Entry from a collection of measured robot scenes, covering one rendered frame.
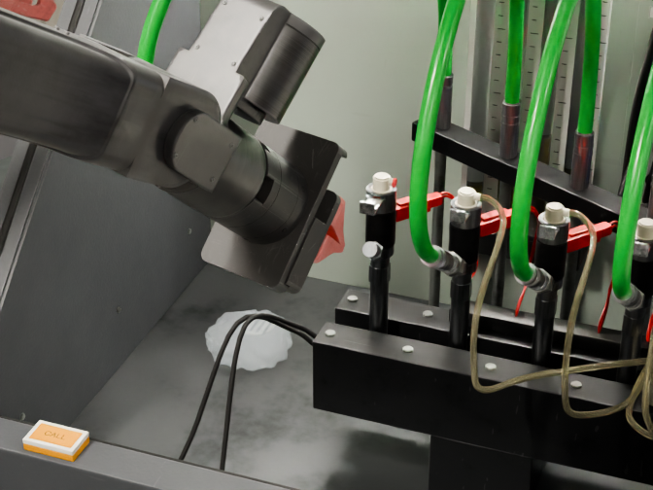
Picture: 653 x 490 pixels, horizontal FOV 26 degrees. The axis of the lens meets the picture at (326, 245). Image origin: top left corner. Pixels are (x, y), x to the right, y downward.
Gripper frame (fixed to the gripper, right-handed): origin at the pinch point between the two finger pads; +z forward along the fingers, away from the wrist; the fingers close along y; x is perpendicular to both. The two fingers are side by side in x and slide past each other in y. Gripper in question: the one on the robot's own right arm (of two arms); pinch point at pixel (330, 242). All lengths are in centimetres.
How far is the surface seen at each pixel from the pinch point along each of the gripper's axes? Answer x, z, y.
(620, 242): -13.7, 15.7, 9.6
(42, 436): 28.5, 15.8, -23.3
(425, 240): 0.8, 14.5, 4.5
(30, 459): 28.6, 15.8, -25.6
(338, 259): 35, 61, 6
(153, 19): 24.2, 0.8, 11.8
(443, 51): 2.2, 7.2, 17.7
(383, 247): 12.3, 29.3, 4.7
